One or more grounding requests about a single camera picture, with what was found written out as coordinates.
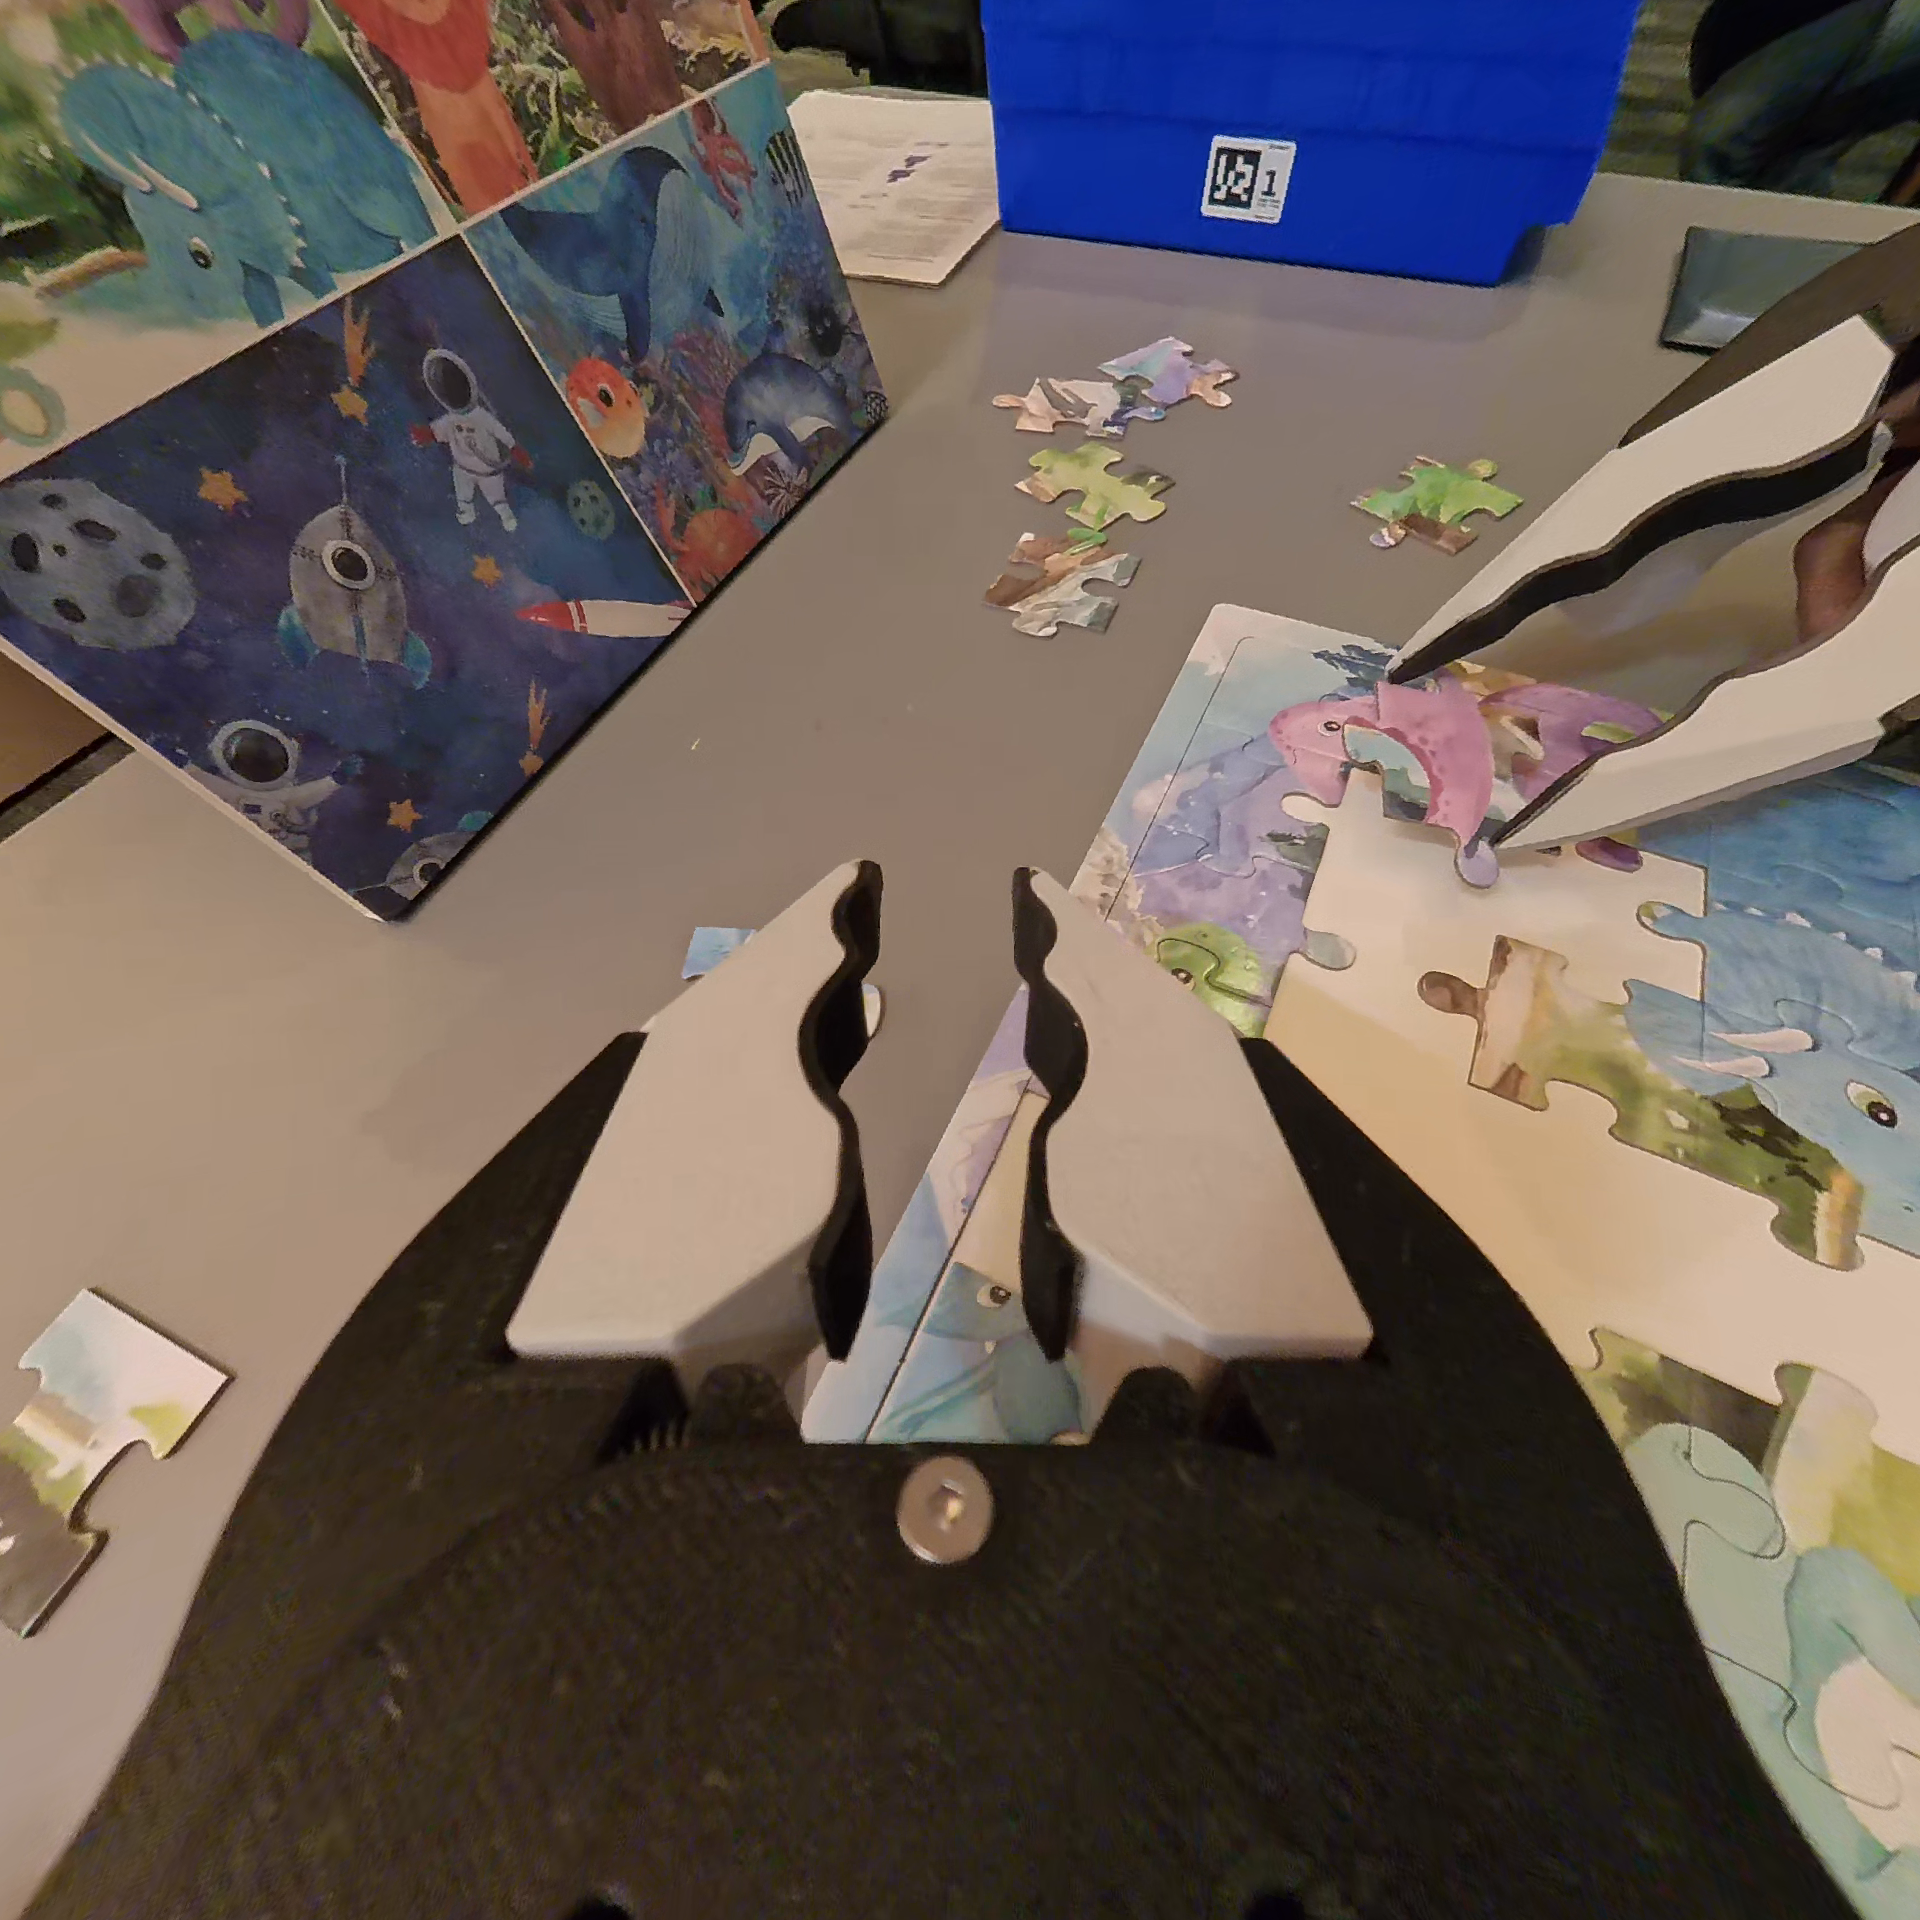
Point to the purple blue green puzzle piece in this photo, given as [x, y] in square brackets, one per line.
[1613, 848]

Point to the purple dinosaur body puzzle piece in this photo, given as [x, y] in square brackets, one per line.
[1560, 734]

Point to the person's right hand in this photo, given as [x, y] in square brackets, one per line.
[1861, 548]

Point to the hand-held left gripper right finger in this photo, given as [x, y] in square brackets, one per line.
[1202, 1202]

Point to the blue triceratops head puzzle piece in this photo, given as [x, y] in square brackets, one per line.
[1800, 1080]

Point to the green yellow puzzle piece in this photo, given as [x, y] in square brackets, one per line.
[1088, 484]

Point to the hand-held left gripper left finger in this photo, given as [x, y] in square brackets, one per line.
[676, 1202]

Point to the pink yellow blue puzzle piece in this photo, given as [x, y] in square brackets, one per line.
[716, 955]

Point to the blue dinosaur body puzzle piece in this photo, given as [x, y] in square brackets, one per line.
[1816, 839]

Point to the illustrated puzzle box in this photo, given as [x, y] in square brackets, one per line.
[375, 451]

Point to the light blue white puzzle piece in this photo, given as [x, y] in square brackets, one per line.
[119, 1381]

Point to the pale blue yellow puzzle piece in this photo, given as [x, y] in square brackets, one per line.
[1800, 1652]

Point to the brown grey puzzle piece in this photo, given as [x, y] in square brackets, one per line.
[1066, 587]

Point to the blue plastic bin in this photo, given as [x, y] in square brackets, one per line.
[1319, 90]

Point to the dark grey flat tray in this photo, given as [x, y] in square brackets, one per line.
[1725, 285]

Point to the pastel purple pink puzzle piece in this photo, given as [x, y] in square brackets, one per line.
[1231, 810]

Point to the paper instruction sheet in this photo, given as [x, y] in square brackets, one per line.
[901, 181]

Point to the pink dinosaur head puzzle piece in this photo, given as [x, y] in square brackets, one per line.
[1306, 734]

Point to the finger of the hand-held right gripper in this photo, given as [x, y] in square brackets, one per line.
[1725, 436]
[1786, 720]

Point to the green tan puzzle piece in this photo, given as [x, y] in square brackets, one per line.
[1440, 504]

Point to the dinosaur puzzle tray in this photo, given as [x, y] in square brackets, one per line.
[1424, 1080]

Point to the pale blue purple puzzle piece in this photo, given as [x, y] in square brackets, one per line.
[975, 1349]

